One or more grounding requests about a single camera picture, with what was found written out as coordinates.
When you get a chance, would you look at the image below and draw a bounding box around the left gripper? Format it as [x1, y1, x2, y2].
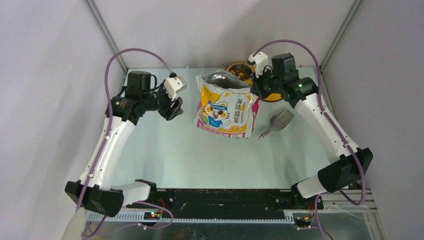
[142, 79, 184, 121]

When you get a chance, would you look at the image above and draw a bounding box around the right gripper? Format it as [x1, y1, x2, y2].
[251, 65, 284, 100]

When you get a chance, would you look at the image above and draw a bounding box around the yellow double pet bowl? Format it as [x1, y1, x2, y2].
[225, 61, 282, 103]

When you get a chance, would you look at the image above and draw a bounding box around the metal food scoop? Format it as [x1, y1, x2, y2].
[258, 109, 295, 140]

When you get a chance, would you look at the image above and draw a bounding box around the pet food bag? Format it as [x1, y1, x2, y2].
[193, 70, 259, 139]

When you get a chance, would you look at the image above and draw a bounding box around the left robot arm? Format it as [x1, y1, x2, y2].
[64, 71, 187, 218]

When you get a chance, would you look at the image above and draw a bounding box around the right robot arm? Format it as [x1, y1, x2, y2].
[247, 51, 373, 209]

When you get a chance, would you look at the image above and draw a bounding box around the pet food kibble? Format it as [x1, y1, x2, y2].
[230, 67, 252, 81]

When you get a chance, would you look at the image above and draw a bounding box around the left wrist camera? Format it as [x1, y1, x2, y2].
[164, 75, 187, 102]

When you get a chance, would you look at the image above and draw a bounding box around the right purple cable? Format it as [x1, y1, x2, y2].
[251, 39, 367, 240]

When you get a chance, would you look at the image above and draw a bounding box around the purple cable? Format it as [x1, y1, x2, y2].
[75, 47, 175, 240]
[251, 39, 367, 240]

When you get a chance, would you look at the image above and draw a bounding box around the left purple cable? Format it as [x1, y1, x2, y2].
[75, 47, 175, 240]

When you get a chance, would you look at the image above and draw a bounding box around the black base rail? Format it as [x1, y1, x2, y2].
[147, 188, 324, 221]

